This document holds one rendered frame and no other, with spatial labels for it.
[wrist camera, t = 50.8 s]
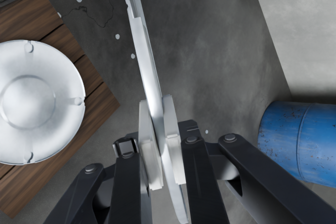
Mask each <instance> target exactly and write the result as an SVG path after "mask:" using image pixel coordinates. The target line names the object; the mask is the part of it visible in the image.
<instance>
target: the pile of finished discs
mask: <svg viewBox="0 0 336 224"><path fill-rule="evenodd" d="M85 96H86V94H85V88H84V84H83V81H82V78H81V76H80V74H79V72H78V70H77V69H76V67H75V66H74V64H73V63H72V62H71V61H70V60H69V59H68V58H67V57H66V56H65V55H64V54H63V53H62V52H60V51H59V50H57V49H56V48H54V47H52V46H50V45H48V44H45V43H42V42H39V41H32V40H31V41H29V40H24V39H18V40H10V41H6V42H2V43H0V163H3V164H8V165H24V164H31V163H38V162H41V161H44V160H46V159H48V158H50V157H52V156H54V155H55V154H57V153H58V152H60V151H61V150H62V149H63V148H64V147H65V146H66V145H67V144H68V143H69V142H70V141H71V140H72V139H73V137H74V136H75V135H76V133H77V131H78V130H79V128H80V125H81V123H82V120H83V117H84V113H85V107H86V106H85V103H84V99H85Z"/></svg>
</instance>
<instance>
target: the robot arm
mask: <svg viewBox="0 0 336 224"><path fill-rule="evenodd" d="M162 109H163V120H164V130H165V139H166V144H167V148H168V152H169V157H170V161H171V165H172V170H173V174H174V178H175V183H178V185H180V184H185V183H186V189H187V196H188V203H189V210H190V218H191V224H230V221H229V218H228V215H227V212H226V208H225V205H224V202H223V199H222V195H221V192H220V189H219V185H218V182H217V180H224V181H225V184H226V186H227V187H228V188H229V189H230V191H231V192H232V193H233V194H234V195H235V197H236V198H237V199H238V200H239V201H240V203H241V204H242V205H243V206H244V208H245V209H246V210H247V211H248V212H249V214H250V215H251V216H252V217H253V219H254V220H255V221H256V222H257V223H258V224H336V209H335V208H334V207H332V206H331V205H330V204H329V203H327V202H326V201H325V200H323V199H322V198H321V197H320V196H318V195H317V194H316V193H314V192H313V191H312V190H311V189H309V188H308V187H307V186H306V185H304V184H303V183H302V182H300V181H299V180H298V179H297V178H295V177H294V176H293V175H291V174H290V173H289V172H288V171H286V170H285V169H284V168H282V167H281V166H280V165H279V164H277V163H276V162H275V161H274V160H272V159H271V158H270V157H268V156H267V155H266V154H265V153H263V152H262V151H261V150H259V149H258V148H257V147H256V146H254V145H253V144H252V143H251V142H249V141H248V140H247V139H245V138H244V137H243V136H242V135H240V134H236V133H228V134H225V135H223V136H221V137H220V138H219V139H218V143H210V142H206V141H205V140H204V138H203V137H202V135H201V133H200V130H199V127H198V124H197V122H196V121H195V120H193V119H190V120H185V121H181V122H178V121H177V117H176V112H175V107H174V103H173V98H172V95H170V94H167V95H163V97H162ZM113 149H114V152H115V155H116V163H115V164H113V165H111V166H109V167H106V168H104V166H103V164H101V163H92V164H90V165H87V166H85V167H84V168H83V169H82V170H81V171H80V172H79V173H78V174H77V176H76V177H75V179H74V180H73V181H72V183H71V184H70V186H69V187H68V188H67V190H66V191H65V193H64V194H63V195H62V197H61V198H60V200H59V201H58V203H57V204H56V205H55V207H54V208H53V210H52V211H51V212H50V214H49V215H48V217H47V218H46V219H45V221H44V222H43V224H153V218H152V204H151V192H150V189H152V190H157V189H161V188H162V186H164V184H163V175H162V166H161V157H160V153H159V148H158V144H157V140H156V136H155V132H154V128H153V124H152V119H151V115H150V111H149V107H148V102H147V99H144V100H141V101H140V102H139V128H138V131H137V132H132V133H128V134H126V135H125V136H124V137H122V138H120V139H118V140H116V141H115V142H114V143H113Z"/></svg>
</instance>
